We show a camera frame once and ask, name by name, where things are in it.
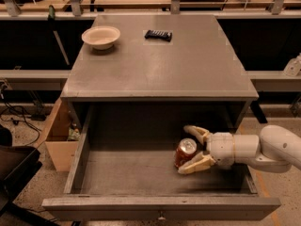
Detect white bowl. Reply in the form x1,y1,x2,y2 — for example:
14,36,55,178
82,25,120,50

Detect grey cabinet counter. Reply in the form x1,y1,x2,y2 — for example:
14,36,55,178
61,13,258,128

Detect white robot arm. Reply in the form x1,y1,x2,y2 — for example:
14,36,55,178
178,125,301,174

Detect silver drawer knob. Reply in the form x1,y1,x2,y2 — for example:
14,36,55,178
158,212,166,221

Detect dark blue snack bar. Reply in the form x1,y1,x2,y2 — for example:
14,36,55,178
145,30,172,42

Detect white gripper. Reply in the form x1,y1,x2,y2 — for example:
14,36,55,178
178,125,234,174

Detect wooden box on floor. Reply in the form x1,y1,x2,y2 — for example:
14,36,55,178
43,99,78,172

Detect open grey top drawer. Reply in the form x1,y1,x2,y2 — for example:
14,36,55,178
42,103,280,221

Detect black floor cable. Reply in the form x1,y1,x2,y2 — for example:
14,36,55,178
0,85,42,147

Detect red coke can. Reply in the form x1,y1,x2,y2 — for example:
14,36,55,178
174,138,198,168

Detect black chair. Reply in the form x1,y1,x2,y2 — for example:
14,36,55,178
0,125,59,226

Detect green-handled tool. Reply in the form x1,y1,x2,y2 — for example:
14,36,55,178
48,5,70,66

